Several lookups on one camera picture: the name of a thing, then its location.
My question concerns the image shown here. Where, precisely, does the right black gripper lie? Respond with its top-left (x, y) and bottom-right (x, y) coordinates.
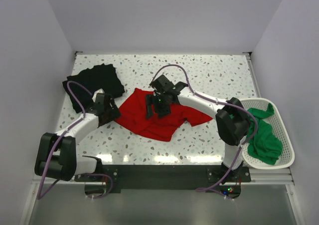
top-left (146, 93), bottom-right (171, 120)

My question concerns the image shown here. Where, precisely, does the red t shirt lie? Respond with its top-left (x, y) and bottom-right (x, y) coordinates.
top-left (115, 88), bottom-right (212, 142)

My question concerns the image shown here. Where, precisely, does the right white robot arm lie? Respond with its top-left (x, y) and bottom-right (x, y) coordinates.
top-left (146, 75), bottom-right (251, 182)

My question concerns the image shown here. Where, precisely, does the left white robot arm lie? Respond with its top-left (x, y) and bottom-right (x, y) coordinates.
top-left (34, 89), bottom-right (121, 181)

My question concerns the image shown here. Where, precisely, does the folded black t shirt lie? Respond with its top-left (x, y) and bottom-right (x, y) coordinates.
top-left (62, 64), bottom-right (125, 113)

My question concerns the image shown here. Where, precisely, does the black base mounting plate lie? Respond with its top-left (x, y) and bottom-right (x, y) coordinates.
top-left (74, 164), bottom-right (251, 195)

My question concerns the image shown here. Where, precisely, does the green t shirt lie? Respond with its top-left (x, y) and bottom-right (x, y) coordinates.
top-left (248, 103), bottom-right (283, 165)

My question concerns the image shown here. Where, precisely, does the white plastic laundry basket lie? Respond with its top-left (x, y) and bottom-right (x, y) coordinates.
top-left (241, 98), bottom-right (295, 170)

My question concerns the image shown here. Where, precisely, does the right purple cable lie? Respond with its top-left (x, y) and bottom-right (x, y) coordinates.
top-left (154, 64), bottom-right (259, 195)

